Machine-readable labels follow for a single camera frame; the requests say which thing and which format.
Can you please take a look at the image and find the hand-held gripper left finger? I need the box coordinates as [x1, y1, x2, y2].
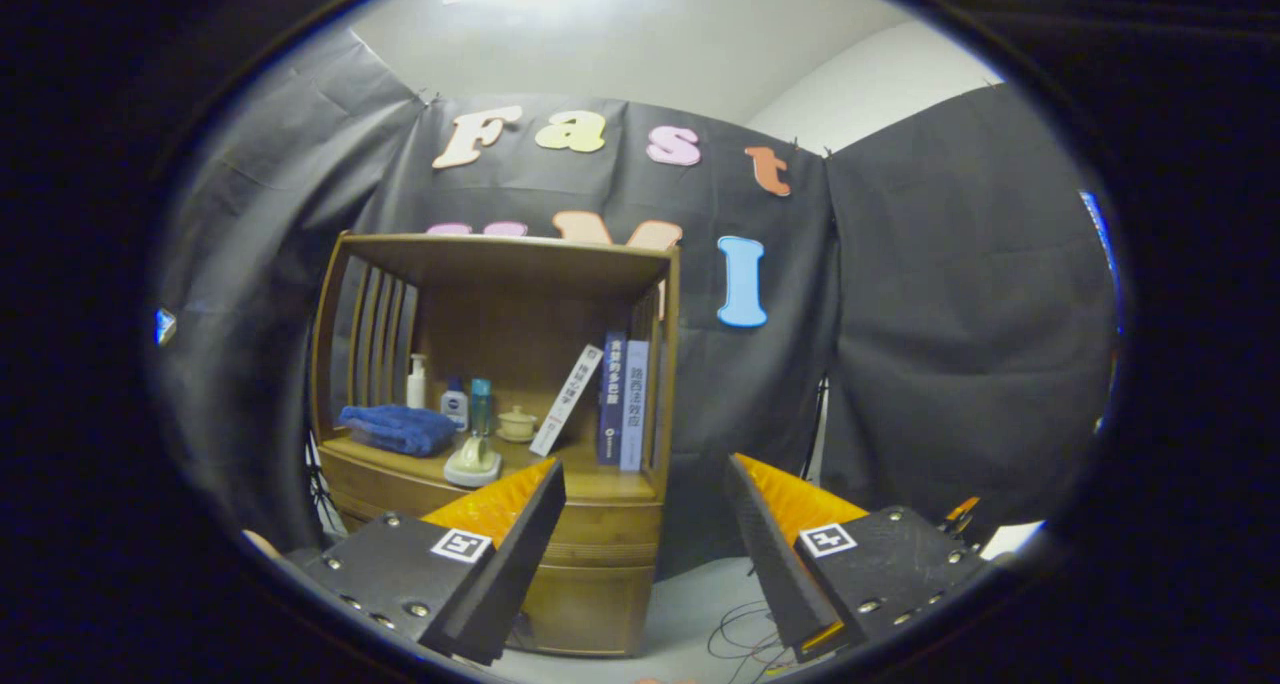
[298, 457, 567, 667]

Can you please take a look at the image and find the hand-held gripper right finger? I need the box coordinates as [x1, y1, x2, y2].
[725, 452, 991, 665]

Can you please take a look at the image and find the wooden drawer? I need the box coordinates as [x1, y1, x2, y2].
[320, 444, 663, 570]

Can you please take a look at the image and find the pale green scrub brush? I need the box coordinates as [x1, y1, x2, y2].
[443, 434, 503, 488]

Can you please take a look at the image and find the wooden cabinet door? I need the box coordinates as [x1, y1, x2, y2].
[520, 562, 656, 657]

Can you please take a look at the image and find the wooden countertop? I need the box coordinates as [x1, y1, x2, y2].
[320, 434, 666, 505]

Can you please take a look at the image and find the wooden cabinet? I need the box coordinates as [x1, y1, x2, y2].
[308, 231, 683, 658]

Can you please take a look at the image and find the black tripod stand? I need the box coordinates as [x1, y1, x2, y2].
[798, 376, 833, 483]
[303, 432, 346, 537]

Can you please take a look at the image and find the white book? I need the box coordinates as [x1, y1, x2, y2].
[528, 344, 605, 458]

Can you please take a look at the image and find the blue folded towel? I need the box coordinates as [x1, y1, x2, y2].
[337, 405, 459, 458]

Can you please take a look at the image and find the dark blue book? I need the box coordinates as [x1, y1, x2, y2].
[597, 330, 629, 467]

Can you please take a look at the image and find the orange black tool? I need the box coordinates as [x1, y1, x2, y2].
[940, 496, 983, 537]

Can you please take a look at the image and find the light blue book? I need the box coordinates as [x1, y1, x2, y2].
[620, 340, 650, 472]

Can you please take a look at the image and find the black backdrop cloth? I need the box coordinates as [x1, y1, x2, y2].
[150, 29, 1119, 580]

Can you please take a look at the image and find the black floor cable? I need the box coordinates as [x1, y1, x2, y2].
[708, 602, 796, 665]

